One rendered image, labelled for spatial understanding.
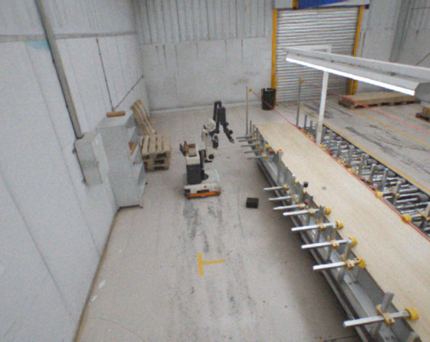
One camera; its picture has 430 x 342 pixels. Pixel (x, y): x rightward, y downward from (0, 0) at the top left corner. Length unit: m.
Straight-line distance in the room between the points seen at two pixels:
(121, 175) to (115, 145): 0.54
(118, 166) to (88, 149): 1.14
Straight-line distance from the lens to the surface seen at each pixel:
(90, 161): 3.69
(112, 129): 4.44
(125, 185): 4.82
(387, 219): 3.34
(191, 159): 4.66
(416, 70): 2.24
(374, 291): 2.79
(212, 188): 4.91
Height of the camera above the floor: 2.75
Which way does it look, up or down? 28 degrees down
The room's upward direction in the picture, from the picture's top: 4 degrees counter-clockwise
